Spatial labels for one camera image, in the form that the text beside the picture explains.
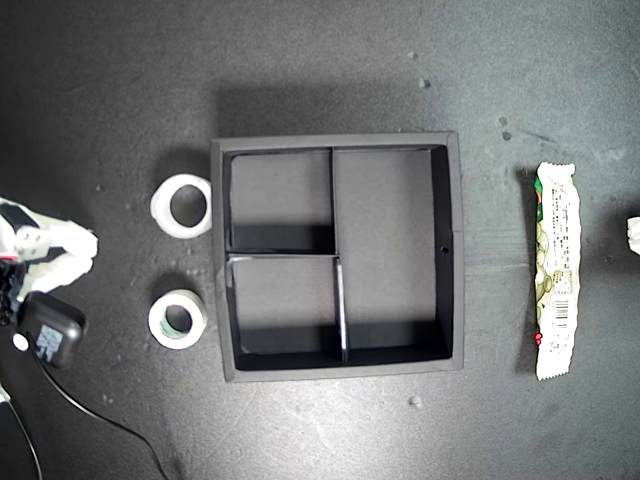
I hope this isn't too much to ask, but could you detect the snack bar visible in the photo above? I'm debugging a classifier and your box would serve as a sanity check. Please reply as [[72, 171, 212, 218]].
[[529, 162, 582, 382]]

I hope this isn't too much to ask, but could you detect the black tray with wells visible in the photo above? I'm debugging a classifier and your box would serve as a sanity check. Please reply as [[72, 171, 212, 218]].
[[209, 130, 466, 384]]

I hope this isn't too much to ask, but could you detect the white tape roll green core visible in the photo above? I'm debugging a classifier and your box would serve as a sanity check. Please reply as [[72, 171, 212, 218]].
[[147, 288, 208, 350]]

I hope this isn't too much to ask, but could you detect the wide white tape roll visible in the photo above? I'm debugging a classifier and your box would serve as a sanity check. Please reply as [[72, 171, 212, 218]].
[[150, 173, 214, 240]]

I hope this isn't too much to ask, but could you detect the black camera cable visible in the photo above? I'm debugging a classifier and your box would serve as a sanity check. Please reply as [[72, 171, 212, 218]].
[[28, 343, 170, 480]]

